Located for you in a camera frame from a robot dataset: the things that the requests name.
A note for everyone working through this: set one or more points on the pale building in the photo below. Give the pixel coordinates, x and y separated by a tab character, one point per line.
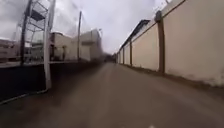
88	43

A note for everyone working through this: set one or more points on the brown-grey paved road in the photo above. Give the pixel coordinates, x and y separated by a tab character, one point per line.
113	100

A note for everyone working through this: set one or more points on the utility pole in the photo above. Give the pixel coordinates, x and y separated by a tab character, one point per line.
79	36

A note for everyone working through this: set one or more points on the dark-roofed building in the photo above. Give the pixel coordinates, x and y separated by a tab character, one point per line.
140	25

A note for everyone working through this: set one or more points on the white slanted pole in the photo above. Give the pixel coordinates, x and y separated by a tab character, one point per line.
47	66

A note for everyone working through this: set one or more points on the dark metal lattice tower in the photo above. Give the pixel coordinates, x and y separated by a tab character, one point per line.
23	36

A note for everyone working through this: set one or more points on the pinkish low building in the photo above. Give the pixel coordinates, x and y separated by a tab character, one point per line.
7	50

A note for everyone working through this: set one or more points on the beige wall with brown pillars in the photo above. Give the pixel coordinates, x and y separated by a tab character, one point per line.
193	40

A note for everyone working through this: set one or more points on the dark low wall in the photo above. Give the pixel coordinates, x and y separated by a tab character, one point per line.
20	80

